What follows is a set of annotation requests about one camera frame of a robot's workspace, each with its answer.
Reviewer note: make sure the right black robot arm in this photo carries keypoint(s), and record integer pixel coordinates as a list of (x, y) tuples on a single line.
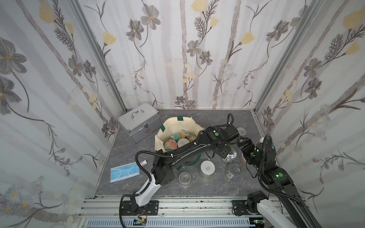
[(276, 181)]

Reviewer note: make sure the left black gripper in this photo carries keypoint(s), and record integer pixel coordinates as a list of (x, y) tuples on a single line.
[(225, 151)]

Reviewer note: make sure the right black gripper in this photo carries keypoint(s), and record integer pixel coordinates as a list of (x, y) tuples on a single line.
[(245, 145)]

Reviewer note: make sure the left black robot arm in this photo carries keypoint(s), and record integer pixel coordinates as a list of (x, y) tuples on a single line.
[(215, 138)]

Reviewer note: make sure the red label seed jar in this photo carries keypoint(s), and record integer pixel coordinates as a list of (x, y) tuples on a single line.
[(170, 145)]

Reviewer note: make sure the white lid seed jar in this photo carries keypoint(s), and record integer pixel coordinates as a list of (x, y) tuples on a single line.
[(207, 169)]

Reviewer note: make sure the teal label seed cup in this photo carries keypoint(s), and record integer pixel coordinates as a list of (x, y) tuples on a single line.
[(175, 136)]

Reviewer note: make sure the purple label metal can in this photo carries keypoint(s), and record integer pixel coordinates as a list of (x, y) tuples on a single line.
[(232, 171)]

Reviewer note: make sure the blue face mask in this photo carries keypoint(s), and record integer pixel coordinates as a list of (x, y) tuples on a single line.
[(124, 172)]

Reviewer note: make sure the cream canvas tote bag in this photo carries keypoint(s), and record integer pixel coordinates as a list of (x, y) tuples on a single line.
[(176, 124)]

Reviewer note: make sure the purple flower lid jar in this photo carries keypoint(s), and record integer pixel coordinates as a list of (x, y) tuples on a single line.
[(231, 156)]

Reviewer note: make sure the clear lid green seed cup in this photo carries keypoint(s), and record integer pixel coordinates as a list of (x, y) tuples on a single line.
[(241, 131)]

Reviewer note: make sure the silver first aid case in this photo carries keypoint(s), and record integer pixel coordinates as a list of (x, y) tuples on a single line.
[(140, 122)]

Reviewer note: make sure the red flower seed cup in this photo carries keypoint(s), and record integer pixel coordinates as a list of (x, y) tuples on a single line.
[(182, 142)]

